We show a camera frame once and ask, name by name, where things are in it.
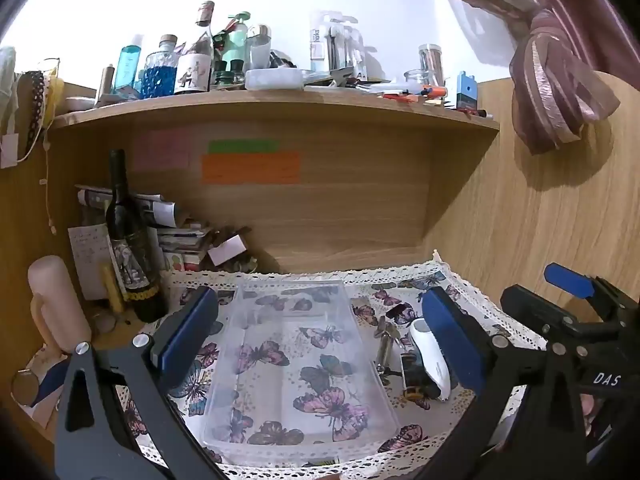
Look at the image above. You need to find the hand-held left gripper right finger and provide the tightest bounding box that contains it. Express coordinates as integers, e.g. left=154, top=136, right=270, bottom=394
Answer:
left=422, top=287, right=588, bottom=480

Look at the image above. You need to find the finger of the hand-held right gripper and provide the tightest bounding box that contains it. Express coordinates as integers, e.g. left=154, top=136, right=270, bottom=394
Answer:
left=501, top=285, right=597, bottom=342
left=544, top=262, right=616, bottom=307

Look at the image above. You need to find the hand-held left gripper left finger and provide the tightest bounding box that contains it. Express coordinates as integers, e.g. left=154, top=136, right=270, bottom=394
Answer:
left=54, top=286, right=221, bottom=480

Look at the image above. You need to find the white oval pocket mirror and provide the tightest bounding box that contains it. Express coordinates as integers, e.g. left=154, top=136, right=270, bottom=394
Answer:
left=410, top=317, right=451, bottom=403

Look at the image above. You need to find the black and gold tube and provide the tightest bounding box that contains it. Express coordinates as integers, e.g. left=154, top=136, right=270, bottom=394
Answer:
left=400, top=352, right=432, bottom=401

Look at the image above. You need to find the silver metal pen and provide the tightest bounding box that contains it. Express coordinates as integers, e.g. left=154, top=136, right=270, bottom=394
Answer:
left=375, top=327, right=401, bottom=378

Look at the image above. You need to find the clear plastic container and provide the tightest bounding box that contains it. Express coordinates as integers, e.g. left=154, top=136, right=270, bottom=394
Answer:
left=200, top=280, right=401, bottom=448

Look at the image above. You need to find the yellow tube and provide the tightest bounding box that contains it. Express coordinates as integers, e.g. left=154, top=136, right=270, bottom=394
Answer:
left=101, top=264, right=126, bottom=313

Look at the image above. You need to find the butterfly print lace cloth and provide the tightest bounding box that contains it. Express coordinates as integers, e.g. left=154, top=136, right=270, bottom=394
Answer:
left=112, top=250, right=548, bottom=480

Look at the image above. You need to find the pile of bottle caps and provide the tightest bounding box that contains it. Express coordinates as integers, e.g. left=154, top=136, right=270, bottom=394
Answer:
left=200, top=227, right=261, bottom=273

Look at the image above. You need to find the stack of booklets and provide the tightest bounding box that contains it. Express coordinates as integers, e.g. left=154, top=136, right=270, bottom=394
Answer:
left=157, top=217, right=216, bottom=273

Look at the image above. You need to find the pale pink small box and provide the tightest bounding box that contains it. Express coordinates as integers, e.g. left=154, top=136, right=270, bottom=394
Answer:
left=207, top=237, right=247, bottom=266

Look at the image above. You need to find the dark wine bottle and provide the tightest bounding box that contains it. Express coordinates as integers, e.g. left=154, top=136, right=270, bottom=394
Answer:
left=106, top=149, right=168, bottom=323

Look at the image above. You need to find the handwritten white note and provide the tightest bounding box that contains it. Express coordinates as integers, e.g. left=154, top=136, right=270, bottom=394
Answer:
left=67, top=225, right=113, bottom=301

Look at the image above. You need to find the cream rounded plastic object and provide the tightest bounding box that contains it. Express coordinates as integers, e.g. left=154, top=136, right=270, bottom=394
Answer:
left=27, top=255, right=93, bottom=351

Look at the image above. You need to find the orange sticky note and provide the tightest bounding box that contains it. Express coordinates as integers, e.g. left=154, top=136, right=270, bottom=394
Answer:
left=201, top=152, right=302, bottom=184

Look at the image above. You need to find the pink sticky note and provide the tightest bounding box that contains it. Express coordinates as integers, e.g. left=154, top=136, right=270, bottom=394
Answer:
left=132, top=130, right=192, bottom=171

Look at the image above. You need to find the pink tied curtain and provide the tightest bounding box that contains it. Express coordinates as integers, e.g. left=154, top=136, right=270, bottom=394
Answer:
left=427, top=0, right=621, bottom=156

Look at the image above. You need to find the green sticky note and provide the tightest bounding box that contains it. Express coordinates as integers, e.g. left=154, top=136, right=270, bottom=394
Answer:
left=207, top=140, right=279, bottom=154

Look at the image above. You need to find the blue small box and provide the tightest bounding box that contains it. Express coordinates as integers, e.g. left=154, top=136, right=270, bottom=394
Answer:
left=457, top=71, right=478, bottom=110

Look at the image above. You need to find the silver lined glass jar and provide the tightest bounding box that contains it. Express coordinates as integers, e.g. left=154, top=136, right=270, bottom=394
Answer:
left=419, top=44, right=446, bottom=87

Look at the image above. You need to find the wooden shelf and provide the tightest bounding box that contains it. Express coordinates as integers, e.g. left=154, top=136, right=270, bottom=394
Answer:
left=47, top=85, right=501, bottom=261

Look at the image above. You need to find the white hanging tag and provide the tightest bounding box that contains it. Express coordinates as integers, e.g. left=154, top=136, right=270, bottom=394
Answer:
left=0, top=132, right=20, bottom=168

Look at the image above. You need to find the glass bottle with blue beads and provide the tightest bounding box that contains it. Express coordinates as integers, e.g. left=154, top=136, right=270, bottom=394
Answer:
left=141, top=35, right=180, bottom=100

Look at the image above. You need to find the clear bottle with white label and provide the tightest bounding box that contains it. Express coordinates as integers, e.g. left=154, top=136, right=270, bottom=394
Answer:
left=174, top=1, right=216, bottom=95

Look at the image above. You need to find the white rectangular box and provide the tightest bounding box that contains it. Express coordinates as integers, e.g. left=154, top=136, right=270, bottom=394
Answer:
left=245, top=69, right=306, bottom=92

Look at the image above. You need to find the dotted lace ribbon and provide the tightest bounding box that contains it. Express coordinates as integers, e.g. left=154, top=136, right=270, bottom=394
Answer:
left=24, top=70, right=47, bottom=161

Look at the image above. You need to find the teal blue bottle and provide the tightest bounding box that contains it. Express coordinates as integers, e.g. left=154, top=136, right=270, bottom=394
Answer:
left=114, top=35, right=146, bottom=93

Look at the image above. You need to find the green spray bottle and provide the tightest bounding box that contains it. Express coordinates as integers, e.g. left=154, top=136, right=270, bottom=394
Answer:
left=220, top=10, right=251, bottom=73

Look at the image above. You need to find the frosted white bottle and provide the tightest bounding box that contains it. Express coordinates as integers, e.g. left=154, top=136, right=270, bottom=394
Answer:
left=247, top=24, right=273, bottom=71

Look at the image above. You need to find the clear blister pack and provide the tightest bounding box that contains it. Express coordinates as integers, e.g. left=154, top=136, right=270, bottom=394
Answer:
left=309, top=10, right=368, bottom=81

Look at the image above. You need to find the white earphone cable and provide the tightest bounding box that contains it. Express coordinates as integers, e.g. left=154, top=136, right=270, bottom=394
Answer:
left=40, top=135, right=57, bottom=235

